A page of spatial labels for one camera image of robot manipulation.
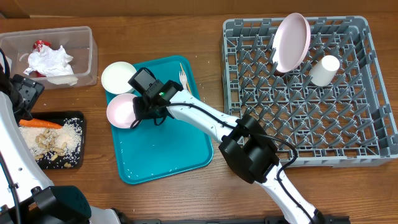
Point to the large pink plate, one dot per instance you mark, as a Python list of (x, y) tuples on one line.
[(291, 42)]

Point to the white plastic cup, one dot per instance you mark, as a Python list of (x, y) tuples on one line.
[(324, 71)]

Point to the teal plastic tray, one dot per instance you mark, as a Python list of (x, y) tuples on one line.
[(152, 152)]

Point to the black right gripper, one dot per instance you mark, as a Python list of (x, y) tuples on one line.
[(139, 112)]

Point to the white bowl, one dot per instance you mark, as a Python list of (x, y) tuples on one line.
[(115, 78)]

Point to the orange carrot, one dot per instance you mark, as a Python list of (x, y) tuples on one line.
[(38, 123)]

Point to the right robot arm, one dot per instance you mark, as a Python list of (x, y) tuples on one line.
[(248, 150)]

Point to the pile of rice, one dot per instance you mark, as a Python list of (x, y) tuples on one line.
[(70, 137)]

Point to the grey dishwasher rack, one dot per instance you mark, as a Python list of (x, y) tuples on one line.
[(348, 123)]

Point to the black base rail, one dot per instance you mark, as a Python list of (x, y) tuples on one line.
[(266, 220)]

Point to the pink bowl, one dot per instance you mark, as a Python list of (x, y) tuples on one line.
[(120, 111)]

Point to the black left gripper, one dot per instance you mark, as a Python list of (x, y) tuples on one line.
[(30, 89)]

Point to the white plastic fork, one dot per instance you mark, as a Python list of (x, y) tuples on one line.
[(183, 80)]

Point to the pile of peanuts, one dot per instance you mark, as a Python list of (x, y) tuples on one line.
[(52, 144)]

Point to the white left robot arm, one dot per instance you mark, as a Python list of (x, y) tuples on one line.
[(27, 194)]

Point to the black food waste tray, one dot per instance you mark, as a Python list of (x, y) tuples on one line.
[(79, 140)]

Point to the clear plastic bin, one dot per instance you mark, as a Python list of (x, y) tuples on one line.
[(78, 42)]

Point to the red snack wrapper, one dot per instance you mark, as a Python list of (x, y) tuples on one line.
[(36, 48)]

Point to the white napkin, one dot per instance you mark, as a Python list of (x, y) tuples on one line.
[(55, 65)]

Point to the wooden chopstick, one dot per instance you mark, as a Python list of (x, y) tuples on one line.
[(187, 78)]

